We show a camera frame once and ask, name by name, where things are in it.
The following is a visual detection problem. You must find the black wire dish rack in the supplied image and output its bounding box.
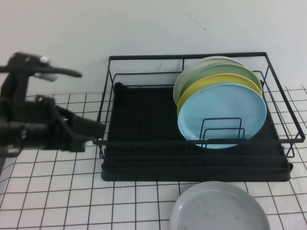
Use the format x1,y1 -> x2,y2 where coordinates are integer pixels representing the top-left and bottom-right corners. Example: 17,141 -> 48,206
92,51 -> 303,168

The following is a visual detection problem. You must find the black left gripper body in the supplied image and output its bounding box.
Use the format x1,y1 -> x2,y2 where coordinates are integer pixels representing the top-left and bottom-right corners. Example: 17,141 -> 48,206
35,95 -> 87,153

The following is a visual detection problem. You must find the white grid tablecloth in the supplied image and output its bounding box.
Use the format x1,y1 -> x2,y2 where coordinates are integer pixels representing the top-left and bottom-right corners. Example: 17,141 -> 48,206
0,85 -> 307,230

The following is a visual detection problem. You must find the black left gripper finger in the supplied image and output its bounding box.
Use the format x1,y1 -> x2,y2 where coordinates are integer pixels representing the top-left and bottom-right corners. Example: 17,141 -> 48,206
72,115 -> 106,142

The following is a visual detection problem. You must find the black plastic drip tray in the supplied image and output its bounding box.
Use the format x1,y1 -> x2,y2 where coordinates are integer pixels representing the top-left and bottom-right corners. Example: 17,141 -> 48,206
100,81 -> 294,183

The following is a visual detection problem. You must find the grey plate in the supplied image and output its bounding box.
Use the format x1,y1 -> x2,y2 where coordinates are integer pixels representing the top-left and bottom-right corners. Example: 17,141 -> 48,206
170,181 -> 271,230

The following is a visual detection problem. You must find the yellow plate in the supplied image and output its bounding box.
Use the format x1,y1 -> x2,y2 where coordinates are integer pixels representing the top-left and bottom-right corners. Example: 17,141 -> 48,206
177,73 -> 263,113

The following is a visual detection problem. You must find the pale sage plate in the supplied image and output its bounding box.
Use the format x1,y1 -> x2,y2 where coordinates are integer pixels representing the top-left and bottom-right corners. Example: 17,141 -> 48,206
173,56 -> 248,106

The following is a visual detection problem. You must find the green plate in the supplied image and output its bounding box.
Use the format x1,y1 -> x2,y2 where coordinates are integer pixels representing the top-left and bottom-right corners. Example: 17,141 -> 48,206
178,63 -> 261,101

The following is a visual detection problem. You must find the light blue plate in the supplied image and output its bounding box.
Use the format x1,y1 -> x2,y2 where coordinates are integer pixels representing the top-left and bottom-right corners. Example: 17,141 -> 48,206
177,83 -> 268,150

